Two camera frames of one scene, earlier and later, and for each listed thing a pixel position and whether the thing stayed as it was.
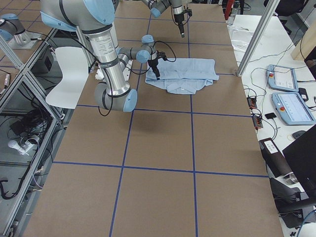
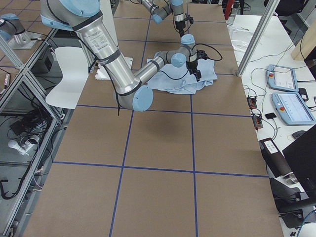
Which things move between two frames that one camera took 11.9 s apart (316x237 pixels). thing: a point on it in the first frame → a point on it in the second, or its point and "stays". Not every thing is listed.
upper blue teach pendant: (282, 78) stays
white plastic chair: (75, 72) stays
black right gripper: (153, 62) → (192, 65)
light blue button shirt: (182, 75) stays
